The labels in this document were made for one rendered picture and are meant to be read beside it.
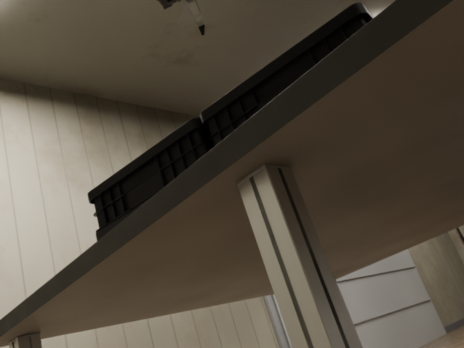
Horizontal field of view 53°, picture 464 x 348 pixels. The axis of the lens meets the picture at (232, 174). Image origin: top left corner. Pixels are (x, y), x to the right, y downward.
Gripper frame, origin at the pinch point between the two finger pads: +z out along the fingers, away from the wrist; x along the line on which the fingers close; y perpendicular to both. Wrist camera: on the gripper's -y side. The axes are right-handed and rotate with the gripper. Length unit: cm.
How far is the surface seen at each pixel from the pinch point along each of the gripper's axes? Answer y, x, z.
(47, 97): 165, -194, -138
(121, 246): 21, 18, 48
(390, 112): -26, 27, 46
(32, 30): 133, -142, -152
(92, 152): 150, -217, -90
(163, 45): 69, -214, -149
